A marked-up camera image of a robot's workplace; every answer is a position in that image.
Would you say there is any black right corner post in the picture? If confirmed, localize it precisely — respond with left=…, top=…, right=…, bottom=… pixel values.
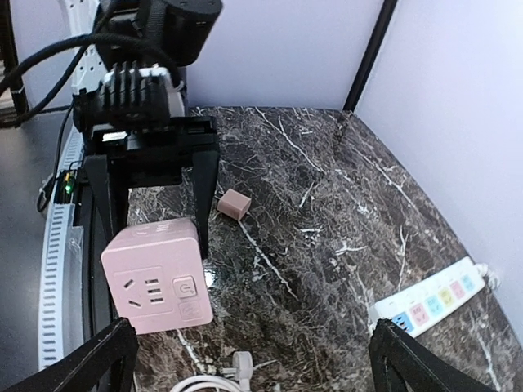
left=343, top=0, right=398, bottom=112

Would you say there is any pink cube socket adapter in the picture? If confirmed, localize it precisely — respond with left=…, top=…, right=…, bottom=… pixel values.
left=101, top=218, right=213, bottom=335

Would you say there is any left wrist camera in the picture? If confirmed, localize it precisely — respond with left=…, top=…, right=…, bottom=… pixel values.
left=73, top=62, right=187, bottom=134

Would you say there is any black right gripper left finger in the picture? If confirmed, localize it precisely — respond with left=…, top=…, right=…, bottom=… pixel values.
left=7, top=318, right=138, bottom=391

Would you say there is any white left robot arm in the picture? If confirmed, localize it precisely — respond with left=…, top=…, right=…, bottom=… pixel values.
left=60, top=1, right=222, bottom=256

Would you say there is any white slotted cable duct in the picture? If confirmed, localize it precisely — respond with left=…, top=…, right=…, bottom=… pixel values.
left=38, top=130, right=85, bottom=368

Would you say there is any pink small charger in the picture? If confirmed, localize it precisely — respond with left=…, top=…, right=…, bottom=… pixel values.
left=217, top=189, right=252, bottom=221

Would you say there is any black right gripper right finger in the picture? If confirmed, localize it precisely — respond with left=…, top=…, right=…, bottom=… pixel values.
left=369, top=318, right=492, bottom=392

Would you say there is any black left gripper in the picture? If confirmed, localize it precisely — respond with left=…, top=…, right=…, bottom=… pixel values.
left=81, top=116, right=220, bottom=260

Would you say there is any white multicolour power strip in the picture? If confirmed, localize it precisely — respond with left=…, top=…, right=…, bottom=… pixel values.
left=369, top=256, right=500, bottom=337

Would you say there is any black front table rail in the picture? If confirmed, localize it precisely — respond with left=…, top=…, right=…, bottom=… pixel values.
left=73, top=179, right=115, bottom=340

